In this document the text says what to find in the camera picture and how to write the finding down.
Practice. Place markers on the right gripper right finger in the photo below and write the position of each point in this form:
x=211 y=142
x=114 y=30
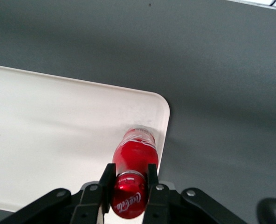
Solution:
x=161 y=205

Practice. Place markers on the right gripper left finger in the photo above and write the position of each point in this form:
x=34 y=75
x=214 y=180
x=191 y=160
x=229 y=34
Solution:
x=91 y=203

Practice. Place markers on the red coke bottle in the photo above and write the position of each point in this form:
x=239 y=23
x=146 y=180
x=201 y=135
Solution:
x=135 y=154

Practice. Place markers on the cream plastic tray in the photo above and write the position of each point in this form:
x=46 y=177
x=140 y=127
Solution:
x=58 y=128

